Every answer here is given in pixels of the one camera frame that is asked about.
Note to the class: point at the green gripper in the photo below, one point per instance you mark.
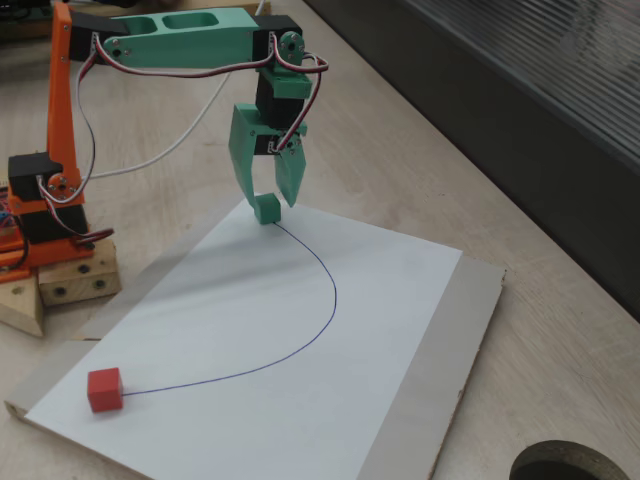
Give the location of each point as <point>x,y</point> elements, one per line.
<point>243,142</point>

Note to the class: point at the green cube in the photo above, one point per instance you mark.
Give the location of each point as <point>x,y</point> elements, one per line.
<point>267,211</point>

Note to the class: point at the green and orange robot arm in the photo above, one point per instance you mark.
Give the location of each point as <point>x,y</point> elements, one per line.
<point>190,47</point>

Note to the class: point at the red cube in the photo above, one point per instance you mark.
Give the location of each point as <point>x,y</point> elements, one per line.
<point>105,392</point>

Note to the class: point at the white paper sheet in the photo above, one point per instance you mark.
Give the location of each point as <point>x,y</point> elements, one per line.
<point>250,325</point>

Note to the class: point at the wooden base block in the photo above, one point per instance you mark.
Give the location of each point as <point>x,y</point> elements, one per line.
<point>70,280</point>

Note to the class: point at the ribbed glass desk partition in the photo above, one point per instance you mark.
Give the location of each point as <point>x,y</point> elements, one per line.
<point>500,125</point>

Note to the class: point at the grey laminated wooden board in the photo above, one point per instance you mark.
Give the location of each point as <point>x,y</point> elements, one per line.
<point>435,350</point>

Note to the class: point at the red controller circuit board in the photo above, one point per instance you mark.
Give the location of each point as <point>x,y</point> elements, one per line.
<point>4,210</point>

